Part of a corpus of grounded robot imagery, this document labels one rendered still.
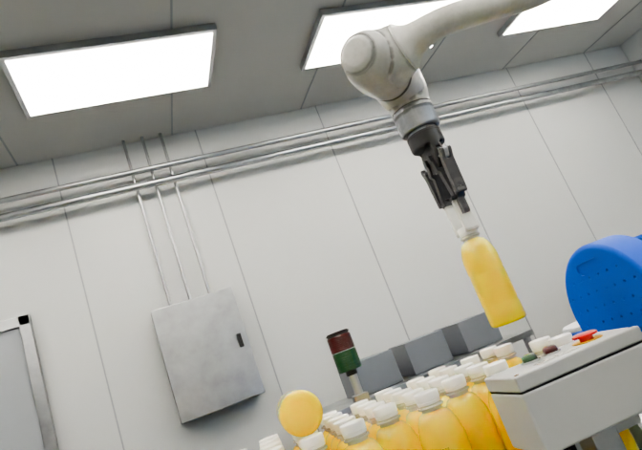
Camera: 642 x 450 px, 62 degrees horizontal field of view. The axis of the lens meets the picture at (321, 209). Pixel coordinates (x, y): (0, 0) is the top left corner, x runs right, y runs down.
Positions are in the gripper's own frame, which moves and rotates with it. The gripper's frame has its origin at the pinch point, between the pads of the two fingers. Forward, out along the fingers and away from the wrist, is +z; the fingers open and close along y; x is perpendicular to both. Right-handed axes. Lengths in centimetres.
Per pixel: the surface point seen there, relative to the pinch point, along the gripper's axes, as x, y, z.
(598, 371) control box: 7.5, -32.3, 30.5
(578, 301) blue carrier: -22.9, 11.1, 24.6
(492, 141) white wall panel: -250, 367, -124
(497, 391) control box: 18.8, -25.3, 29.0
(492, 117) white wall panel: -263, 369, -149
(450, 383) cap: 20.4, -12.5, 27.2
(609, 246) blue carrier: -23.6, -5.7, 15.9
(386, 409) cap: 31.9, -12.8, 27.0
